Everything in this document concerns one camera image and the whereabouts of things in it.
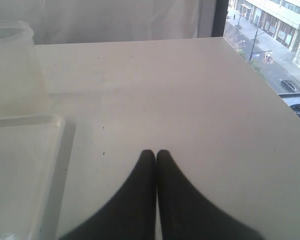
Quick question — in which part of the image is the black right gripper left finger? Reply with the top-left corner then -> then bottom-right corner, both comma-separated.
61,149 -> 157,240

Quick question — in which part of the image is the black window frame post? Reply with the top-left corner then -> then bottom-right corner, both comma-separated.
211,0 -> 229,37

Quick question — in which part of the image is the translucent plastic container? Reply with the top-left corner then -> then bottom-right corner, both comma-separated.
0,21 -> 51,118

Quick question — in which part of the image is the dark parked car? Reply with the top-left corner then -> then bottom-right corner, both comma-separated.
280,79 -> 300,93

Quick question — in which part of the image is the white rectangular tray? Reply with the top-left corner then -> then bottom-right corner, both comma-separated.
0,115 -> 65,240

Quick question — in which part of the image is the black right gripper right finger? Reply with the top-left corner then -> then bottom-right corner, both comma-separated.
156,149 -> 263,240

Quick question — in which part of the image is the white backdrop sheet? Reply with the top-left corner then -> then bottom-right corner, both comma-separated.
0,0 -> 216,44

